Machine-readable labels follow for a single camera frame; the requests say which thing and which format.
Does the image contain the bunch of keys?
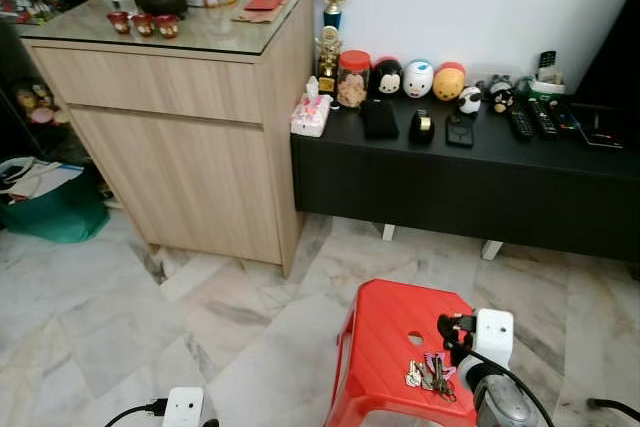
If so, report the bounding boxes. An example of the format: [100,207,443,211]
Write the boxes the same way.
[405,352,457,403]

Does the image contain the red plastic stool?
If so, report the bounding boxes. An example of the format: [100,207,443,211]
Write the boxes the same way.
[324,279,479,427]

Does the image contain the black low console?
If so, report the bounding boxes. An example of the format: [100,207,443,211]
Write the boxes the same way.
[291,87,640,263]

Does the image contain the black square pouch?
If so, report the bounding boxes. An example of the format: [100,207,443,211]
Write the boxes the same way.
[446,112,476,149]

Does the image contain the black tape dispenser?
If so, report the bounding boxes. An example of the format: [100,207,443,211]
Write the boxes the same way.
[409,108,435,145]

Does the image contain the black remote control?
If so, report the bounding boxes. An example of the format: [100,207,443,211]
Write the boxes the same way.
[550,102,581,136]
[527,99,559,138]
[506,105,535,142]

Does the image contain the black wallet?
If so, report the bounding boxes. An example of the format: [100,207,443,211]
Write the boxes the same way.
[360,99,400,141]

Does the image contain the small white panda ball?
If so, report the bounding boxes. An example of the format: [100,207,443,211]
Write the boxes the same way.
[459,86,484,115]

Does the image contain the black white toy figure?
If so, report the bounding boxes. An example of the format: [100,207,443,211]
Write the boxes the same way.
[487,77,516,114]

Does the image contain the black tray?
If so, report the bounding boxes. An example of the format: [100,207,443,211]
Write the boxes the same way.
[575,102,626,150]

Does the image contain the yellow round plush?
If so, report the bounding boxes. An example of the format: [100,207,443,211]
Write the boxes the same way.
[433,61,467,101]

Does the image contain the white round plush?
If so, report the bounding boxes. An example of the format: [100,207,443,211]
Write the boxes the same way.
[403,59,435,99]

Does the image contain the green bag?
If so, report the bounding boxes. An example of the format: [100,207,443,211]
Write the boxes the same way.
[0,157,109,244]

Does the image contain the light wooden cabinet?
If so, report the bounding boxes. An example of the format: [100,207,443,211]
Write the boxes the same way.
[20,0,317,278]

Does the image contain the pink tissue box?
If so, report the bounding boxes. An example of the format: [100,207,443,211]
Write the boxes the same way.
[290,77,332,138]

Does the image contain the black mouse plush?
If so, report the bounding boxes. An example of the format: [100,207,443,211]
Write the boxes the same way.
[370,57,405,100]

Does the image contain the white holder with handset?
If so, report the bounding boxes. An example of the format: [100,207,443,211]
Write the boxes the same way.
[530,50,566,98]

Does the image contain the white papers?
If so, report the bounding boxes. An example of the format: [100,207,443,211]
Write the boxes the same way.
[0,159,86,204]

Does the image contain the small gold trophy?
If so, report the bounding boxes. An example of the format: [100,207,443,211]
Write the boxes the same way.
[315,27,343,96]

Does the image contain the black television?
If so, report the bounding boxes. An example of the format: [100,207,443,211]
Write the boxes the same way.
[575,0,640,113]

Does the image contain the small red cup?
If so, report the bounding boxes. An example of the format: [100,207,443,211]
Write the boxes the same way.
[131,13,156,37]
[108,11,132,34]
[154,14,182,40]

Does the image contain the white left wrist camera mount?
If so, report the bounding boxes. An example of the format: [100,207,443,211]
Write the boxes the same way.
[162,387,205,427]

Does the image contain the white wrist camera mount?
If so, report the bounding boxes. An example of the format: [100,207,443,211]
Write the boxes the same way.
[470,309,514,368]
[162,387,205,427]

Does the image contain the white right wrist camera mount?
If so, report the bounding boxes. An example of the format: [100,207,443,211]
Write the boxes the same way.
[470,309,514,368]

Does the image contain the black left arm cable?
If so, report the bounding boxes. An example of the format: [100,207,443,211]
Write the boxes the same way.
[104,399,167,427]

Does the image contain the black trailing cable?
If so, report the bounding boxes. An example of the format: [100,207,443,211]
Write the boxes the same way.
[588,398,640,421]

